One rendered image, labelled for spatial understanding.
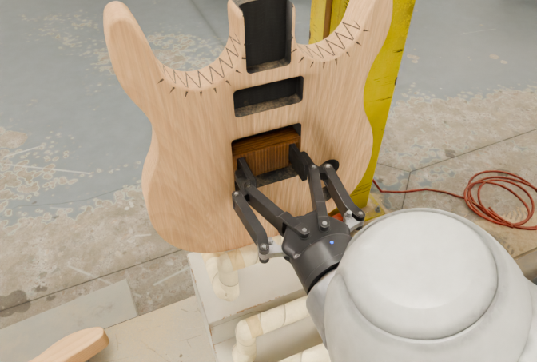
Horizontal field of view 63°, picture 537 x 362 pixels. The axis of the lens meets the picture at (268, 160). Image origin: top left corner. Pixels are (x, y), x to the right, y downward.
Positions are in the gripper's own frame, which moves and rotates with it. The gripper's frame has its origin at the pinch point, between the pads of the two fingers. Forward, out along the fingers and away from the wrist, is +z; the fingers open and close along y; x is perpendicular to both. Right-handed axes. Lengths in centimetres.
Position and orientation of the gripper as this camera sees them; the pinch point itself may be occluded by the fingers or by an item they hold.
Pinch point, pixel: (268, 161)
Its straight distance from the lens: 60.1
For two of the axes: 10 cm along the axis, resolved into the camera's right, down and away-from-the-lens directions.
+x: -0.1, -7.3, -6.9
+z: -3.8, -6.3, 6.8
